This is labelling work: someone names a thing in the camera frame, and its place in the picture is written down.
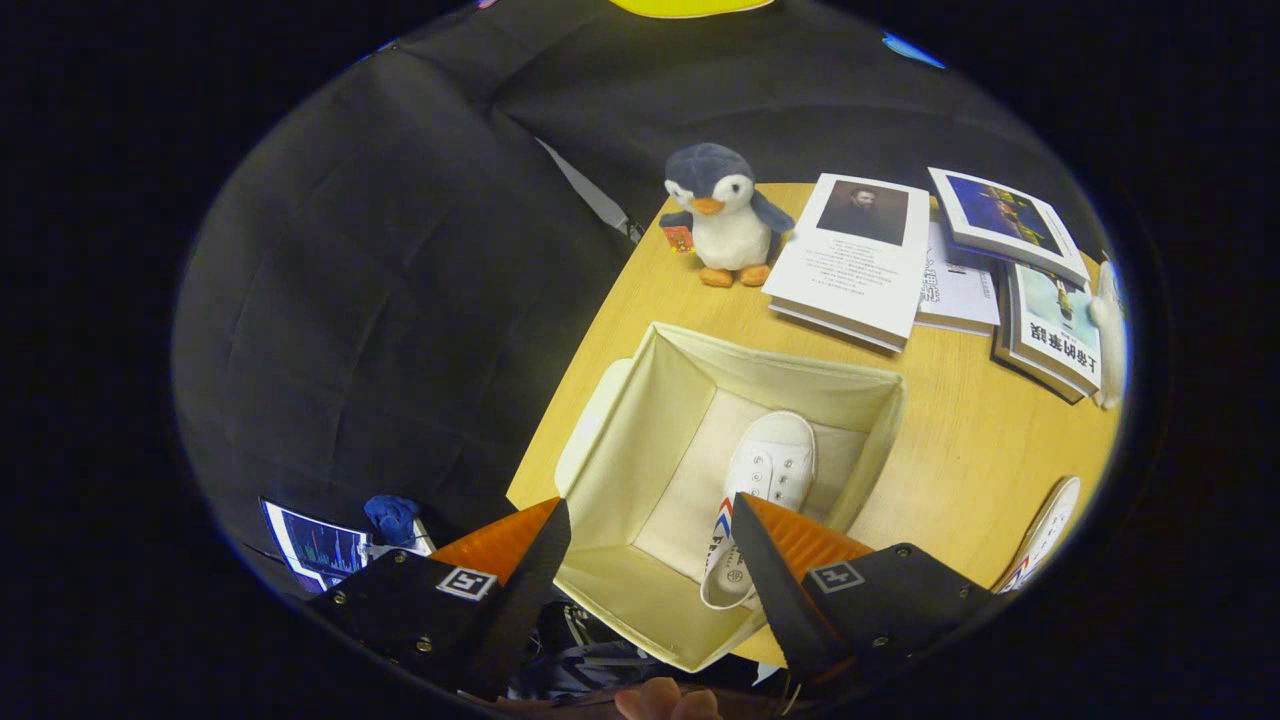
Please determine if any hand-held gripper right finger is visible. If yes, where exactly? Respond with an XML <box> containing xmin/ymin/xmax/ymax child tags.
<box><xmin>730</xmin><ymin>492</ymin><xmax>1001</xmax><ymax>701</ymax></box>

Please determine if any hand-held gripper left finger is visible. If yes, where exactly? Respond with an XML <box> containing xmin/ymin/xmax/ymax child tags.
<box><xmin>310</xmin><ymin>497</ymin><xmax>573</xmax><ymax>701</ymax></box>

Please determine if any white canvas shoe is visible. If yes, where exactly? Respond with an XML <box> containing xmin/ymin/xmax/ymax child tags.
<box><xmin>995</xmin><ymin>476</ymin><xmax>1083</xmax><ymax>595</ymax></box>
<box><xmin>700</xmin><ymin>410</ymin><xmax>818</xmax><ymax>611</ymax></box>

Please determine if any beige fabric storage box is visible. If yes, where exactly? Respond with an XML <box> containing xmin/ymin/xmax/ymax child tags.
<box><xmin>553</xmin><ymin>320</ymin><xmax>909</xmax><ymax>673</ymax></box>

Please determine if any blue crumpled cloth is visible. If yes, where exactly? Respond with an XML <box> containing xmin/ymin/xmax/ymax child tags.
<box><xmin>363</xmin><ymin>494</ymin><xmax>421</xmax><ymax>548</ymax></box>

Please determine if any computer screen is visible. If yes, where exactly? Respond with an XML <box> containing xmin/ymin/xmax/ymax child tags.
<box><xmin>260</xmin><ymin>497</ymin><xmax>373</xmax><ymax>593</ymax></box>

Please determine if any white portrait cover book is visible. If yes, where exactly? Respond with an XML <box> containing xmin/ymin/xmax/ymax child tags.
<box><xmin>762</xmin><ymin>172</ymin><xmax>931</xmax><ymax>354</ymax></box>

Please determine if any white printed booklet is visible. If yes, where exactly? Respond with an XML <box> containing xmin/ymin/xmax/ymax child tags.
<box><xmin>915</xmin><ymin>220</ymin><xmax>1002</xmax><ymax>336</ymax></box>

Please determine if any grey penguin plush toy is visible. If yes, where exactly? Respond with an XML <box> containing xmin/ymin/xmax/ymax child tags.
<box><xmin>658</xmin><ymin>142</ymin><xmax>797</xmax><ymax>289</ymax></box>

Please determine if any teal cover thick book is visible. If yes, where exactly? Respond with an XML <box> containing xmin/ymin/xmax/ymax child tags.
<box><xmin>990</xmin><ymin>262</ymin><xmax>1106</xmax><ymax>405</ymax></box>

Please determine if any white duck plush toy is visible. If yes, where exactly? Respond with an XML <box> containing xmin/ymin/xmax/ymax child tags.
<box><xmin>1088</xmin><ymin>260</ymin><xmax>1131</xmax><ymax>411</ymax></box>

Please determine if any blue photo cover book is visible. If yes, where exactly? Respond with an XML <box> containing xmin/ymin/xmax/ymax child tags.
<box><xmin>927</xmin><ymin>166</ymin><xmax>1091</xmax><ymax>288</ymax></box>

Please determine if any dark bag with straps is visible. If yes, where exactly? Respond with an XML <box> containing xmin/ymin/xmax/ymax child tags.
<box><xmin>508</xmin><ymin>598</ymin><xmax>666</xmax><ymax>701</ymax></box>

